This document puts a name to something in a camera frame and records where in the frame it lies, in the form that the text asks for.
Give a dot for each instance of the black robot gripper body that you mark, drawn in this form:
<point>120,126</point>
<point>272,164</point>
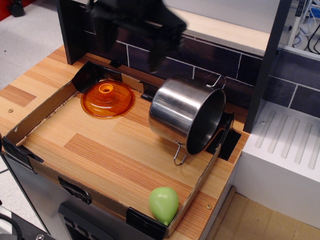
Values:
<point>150,17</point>

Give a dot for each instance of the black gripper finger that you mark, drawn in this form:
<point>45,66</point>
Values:
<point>105,35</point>
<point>165,40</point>

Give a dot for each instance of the green plastic pear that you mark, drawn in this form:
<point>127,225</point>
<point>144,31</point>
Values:
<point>164,203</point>

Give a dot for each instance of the cardboard fence with black tape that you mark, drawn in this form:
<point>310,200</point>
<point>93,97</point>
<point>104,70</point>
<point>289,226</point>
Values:
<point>61,155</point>

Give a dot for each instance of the black oven front panel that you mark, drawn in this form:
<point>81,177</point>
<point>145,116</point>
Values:
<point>87,224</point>

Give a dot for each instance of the orange transparent pot lid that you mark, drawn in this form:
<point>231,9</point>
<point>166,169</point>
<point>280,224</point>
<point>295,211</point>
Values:
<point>107,99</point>

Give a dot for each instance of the stainless steel pot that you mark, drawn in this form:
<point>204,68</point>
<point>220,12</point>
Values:
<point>187,113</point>

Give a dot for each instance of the white drying rack sink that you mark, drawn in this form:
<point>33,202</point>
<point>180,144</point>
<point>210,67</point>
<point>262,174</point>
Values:
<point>279,166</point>

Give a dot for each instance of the dark left shelf post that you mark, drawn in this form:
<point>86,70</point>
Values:
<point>77,28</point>

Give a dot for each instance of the dark grey shelf post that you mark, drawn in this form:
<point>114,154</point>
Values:
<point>256,104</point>

